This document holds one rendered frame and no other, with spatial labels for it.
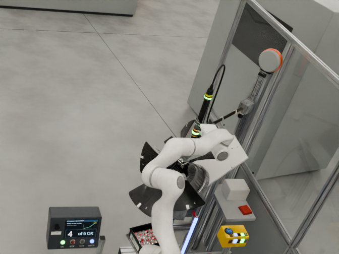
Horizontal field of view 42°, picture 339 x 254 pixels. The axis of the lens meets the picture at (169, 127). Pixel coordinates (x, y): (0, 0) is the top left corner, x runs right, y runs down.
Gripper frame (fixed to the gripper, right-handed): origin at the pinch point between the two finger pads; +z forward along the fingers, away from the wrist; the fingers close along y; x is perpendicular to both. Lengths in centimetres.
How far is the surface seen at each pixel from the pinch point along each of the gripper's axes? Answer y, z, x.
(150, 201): -16, 2, -67
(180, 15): 223, 630, -166
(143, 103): 65, 280, -165
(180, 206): -6, -18, -50
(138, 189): -22, 11, -65
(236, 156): 39, 11, -34
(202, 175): 18, 9, -49
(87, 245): -63, -40, -56
